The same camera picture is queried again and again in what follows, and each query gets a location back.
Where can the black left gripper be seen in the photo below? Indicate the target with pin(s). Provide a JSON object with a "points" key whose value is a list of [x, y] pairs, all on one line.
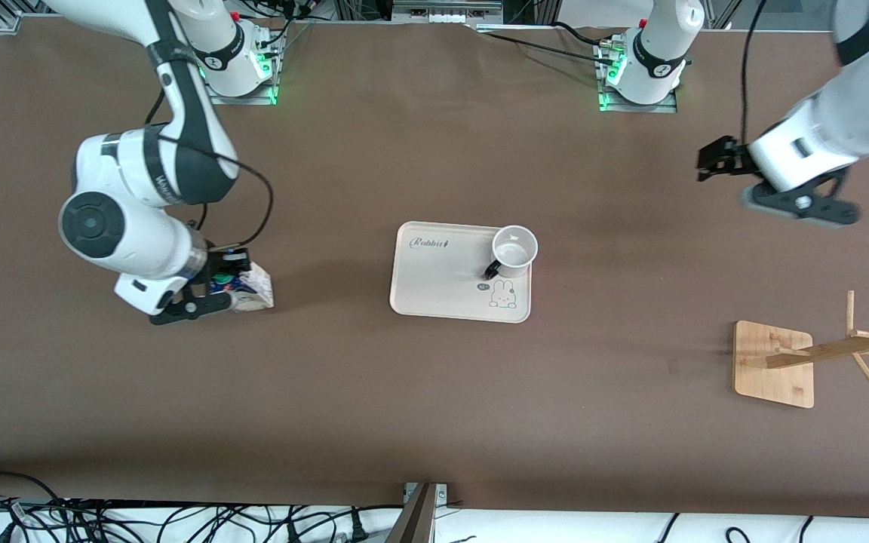
{"points": [[726, 157]]}

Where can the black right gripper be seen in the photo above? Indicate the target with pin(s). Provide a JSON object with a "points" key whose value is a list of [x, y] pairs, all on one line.
{"points": [[222, 263]]}

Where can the blue white milk carton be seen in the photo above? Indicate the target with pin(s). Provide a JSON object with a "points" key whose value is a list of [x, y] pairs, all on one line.
{"points": [[257, 290]]}

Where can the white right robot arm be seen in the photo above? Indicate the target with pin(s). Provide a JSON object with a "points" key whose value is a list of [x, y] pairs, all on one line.
{"points": [[140, 177]]}

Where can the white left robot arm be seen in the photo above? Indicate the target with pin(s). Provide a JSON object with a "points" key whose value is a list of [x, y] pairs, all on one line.
{"points": [[834, 128]]}

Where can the wooden cup rack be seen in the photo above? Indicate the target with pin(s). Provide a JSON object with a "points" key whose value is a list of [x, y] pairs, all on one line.
{"points": [[774, 369]]}

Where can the cream rabbit print tray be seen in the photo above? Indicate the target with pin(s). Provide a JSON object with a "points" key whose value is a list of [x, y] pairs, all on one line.
{"points": [[442, 279]]}

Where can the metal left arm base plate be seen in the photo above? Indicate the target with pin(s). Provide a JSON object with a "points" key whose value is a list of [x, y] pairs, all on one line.
{"points": [[668, 105]]}

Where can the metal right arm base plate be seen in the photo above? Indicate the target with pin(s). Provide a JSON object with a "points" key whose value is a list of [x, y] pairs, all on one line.
{"points": [[253, 98]]}

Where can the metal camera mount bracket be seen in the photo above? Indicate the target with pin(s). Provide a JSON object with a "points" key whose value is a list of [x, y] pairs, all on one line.
{"points": [[418, 516]]}

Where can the aluminium frame rail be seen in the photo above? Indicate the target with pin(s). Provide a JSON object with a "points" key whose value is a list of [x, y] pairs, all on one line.
{"points": [[446, 9]]}

